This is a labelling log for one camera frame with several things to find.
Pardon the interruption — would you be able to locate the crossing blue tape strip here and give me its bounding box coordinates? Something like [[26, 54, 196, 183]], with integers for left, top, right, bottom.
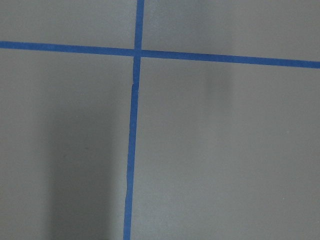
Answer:
[[0, 41, 320, 69]]

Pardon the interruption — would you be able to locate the long blue tape strip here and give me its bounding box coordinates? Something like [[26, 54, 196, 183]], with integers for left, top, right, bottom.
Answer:
[[123, 0, 145, 240]]

